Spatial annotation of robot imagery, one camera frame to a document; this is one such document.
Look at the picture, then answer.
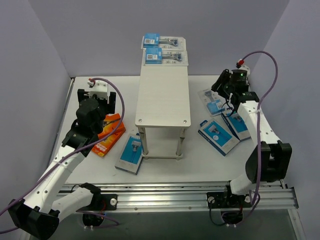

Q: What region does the clear blue-card razor blister pack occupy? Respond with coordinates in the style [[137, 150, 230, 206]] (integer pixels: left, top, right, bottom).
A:
[[197, 88, 225, 117]]

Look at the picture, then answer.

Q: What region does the Gillette SkinGuard blister pack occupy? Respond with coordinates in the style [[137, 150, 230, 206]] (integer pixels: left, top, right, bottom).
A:
[[142, 47, 189, 67]]

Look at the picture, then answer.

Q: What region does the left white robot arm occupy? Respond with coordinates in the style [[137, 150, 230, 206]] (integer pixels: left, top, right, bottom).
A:
[[5, 89, 121, 240]]

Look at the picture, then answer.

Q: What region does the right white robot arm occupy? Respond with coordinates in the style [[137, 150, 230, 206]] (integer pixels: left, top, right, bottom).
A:
[[211, 69, 292, 207]]

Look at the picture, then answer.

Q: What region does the white two-tier shelf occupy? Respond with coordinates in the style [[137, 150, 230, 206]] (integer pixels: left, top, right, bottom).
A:
[[135, 62, 191, 160]]

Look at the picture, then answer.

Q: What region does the upper orange Fusion5 razor box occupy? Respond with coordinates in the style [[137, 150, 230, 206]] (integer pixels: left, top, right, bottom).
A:
[[98, 113, 121, 139]]

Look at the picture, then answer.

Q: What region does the orange fusion5 razor box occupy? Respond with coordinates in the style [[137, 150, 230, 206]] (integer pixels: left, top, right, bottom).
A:
[[98, 113, 121, 139], [91, 128, 126, 157]]

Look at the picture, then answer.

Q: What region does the lower orange Fusion5 razor box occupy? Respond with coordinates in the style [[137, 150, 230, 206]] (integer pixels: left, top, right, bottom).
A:
[[91, 128, 126, 157]]

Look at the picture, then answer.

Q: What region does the blue Harry's box far right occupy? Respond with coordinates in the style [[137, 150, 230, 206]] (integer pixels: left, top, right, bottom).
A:
[[221, 109, 251, 142]]

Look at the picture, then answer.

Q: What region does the blue harry's box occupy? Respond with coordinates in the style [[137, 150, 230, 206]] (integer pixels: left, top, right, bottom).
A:
[[198, 116, 240, 157], [221, 109, 251, 142], [114, 133, 143, 175]]

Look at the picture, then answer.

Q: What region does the blue Harry's box front left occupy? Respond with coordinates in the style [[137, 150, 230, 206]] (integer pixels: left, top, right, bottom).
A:
[[114, 133, 143, 175]]

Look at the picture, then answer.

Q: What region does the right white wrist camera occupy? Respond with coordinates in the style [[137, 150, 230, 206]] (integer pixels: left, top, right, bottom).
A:
[[236, 59, 251, 76]]

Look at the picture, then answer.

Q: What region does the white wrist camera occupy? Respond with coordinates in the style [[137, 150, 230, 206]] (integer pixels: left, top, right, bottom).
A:
[[236, 59, 251, 76], [87, 78, 108, 100]]

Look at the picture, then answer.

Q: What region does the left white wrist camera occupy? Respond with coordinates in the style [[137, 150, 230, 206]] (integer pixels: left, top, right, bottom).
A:
[[87, 78, 108, 100]]

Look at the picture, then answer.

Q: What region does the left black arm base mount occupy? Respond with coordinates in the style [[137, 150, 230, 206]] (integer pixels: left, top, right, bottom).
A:
[[90, 193, 118, 212]]

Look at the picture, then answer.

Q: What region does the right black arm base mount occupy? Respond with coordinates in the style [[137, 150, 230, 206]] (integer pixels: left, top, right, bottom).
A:
[[206, 191, 252, 209]]

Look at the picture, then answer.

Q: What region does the aluminium mounting rail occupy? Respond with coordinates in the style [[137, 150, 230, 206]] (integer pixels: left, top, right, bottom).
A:
[[57, 183, 298, 213]]

